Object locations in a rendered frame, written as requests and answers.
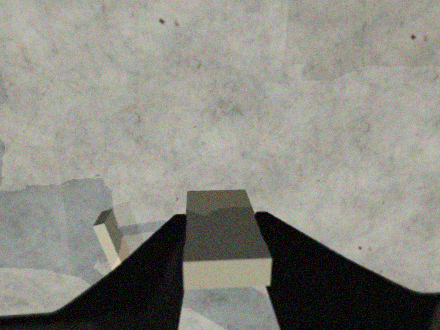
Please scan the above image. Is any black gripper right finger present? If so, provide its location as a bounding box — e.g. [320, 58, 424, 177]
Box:
[255, 211, 440, 330]

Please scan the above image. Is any beige rectangular block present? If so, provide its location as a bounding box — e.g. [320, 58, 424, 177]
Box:
[183, 189, 272, 290]
[93, 209, 130, 270]

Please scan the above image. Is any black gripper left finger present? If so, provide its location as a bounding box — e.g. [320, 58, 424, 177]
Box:
[0, 214, 187, 330]

